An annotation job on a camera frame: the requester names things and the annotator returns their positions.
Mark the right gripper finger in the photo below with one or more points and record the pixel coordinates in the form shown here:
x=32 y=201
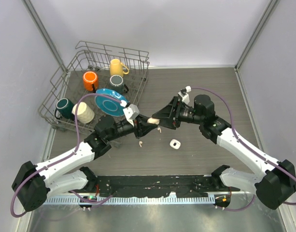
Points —
x=165 y=119
x=171 y=108

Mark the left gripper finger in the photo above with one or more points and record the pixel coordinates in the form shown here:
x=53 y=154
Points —
x=141 y=119
x=144 y=129

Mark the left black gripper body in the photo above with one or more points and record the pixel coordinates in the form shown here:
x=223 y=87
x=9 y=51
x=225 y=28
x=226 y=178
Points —
x=136 y=127

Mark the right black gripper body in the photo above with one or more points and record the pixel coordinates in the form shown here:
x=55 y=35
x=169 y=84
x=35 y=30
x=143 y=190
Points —
x=182 y=114

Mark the beige earbud case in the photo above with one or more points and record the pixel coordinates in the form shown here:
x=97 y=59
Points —
x=153 y=121

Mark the white earbud charging case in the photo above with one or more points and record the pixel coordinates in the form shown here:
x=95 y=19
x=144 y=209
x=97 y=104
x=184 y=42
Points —
x=175 y=144

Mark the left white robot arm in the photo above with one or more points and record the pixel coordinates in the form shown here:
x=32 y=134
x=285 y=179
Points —
x=34 y=183

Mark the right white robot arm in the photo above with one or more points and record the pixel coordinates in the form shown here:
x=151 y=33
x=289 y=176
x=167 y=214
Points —
x=271 y=180

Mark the blue ceramic plate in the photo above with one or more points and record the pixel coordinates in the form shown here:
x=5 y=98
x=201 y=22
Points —
x=107 y=102

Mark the grey mug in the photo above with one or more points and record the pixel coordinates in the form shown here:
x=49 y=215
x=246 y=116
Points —
x=116 y=83

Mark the cream textured cup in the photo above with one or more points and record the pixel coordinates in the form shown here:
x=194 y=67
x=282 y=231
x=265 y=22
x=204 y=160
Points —
x=84 y=113

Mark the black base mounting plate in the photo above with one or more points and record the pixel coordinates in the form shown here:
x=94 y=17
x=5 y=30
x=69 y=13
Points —
x=156 y=186

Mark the yellow mug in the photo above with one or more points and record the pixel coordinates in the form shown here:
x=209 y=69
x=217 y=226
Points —
x=118 y=68

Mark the orange mug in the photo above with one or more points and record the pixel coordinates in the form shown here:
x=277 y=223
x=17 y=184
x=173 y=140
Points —
x=90 y=81

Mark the dark green mug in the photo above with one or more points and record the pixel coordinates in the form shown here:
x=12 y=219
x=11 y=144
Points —
x=64 y=108

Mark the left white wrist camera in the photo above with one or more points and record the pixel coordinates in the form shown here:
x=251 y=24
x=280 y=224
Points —
x=131 y=112

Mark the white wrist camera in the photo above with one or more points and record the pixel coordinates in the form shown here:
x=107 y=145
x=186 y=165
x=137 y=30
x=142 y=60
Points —
x=131 y=112
x=183 y=95

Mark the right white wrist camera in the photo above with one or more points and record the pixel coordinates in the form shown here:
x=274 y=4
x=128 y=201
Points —
x=183 y=95

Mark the grey wire dish rack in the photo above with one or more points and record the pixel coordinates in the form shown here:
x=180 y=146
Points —
x=67 y=81

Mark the white slotted cable duct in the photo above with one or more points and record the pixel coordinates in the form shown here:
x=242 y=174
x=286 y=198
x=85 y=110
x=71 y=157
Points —
x=171 y=199

